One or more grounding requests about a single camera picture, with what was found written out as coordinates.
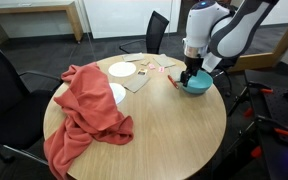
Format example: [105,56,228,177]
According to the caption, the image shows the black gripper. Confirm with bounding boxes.
[179,54,206,88]

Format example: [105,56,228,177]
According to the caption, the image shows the teal bowl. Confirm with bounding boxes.
[180,69,215,95]

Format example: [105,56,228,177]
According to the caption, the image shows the white plate under cloth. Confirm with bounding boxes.
[108,82,128,106]

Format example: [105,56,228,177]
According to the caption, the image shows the orange cloth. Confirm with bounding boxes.
[43,62,135,180]

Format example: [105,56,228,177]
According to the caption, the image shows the red pen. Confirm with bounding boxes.
[166,74,181,90]

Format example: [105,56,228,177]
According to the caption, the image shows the black and yellow packet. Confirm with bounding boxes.
[137,67,149,76]

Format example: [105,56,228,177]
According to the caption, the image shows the black chair with armrests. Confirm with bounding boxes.
[118,10,171,56]

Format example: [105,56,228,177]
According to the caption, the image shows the white round plate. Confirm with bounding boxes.
[107,61,138,79]

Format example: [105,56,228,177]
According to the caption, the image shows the light wooden bench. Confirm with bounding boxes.
[0,0,85,43]

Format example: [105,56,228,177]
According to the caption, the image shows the black mesh chair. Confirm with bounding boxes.
[0,35,66,166]

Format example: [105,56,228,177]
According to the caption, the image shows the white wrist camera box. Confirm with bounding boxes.
[202,51,224,74]

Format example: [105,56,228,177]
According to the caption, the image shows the orange handled clamp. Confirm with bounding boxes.
[249,114,288,160]
[243,81,275,118]

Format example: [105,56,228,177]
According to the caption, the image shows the wooden door frame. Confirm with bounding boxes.
[229,14,288,73]

